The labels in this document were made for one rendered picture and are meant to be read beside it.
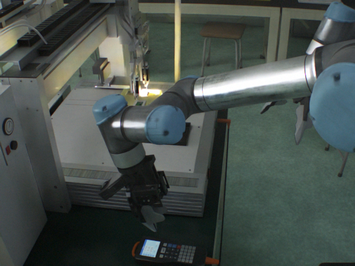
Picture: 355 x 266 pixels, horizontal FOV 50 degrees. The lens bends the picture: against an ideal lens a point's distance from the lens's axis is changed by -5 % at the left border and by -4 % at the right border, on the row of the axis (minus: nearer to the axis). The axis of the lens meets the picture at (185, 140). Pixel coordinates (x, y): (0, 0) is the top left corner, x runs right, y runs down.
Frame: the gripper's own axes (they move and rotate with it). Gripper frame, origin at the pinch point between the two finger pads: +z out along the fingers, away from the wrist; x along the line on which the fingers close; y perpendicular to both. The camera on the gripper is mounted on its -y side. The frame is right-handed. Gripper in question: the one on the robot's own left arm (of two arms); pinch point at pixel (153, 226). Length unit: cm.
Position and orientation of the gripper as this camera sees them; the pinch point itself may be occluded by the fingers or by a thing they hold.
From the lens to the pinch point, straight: 103.0
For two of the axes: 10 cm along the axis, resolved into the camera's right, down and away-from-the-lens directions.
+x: 2.0, -5.5, 8.1
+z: 2.7, 8.3, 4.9
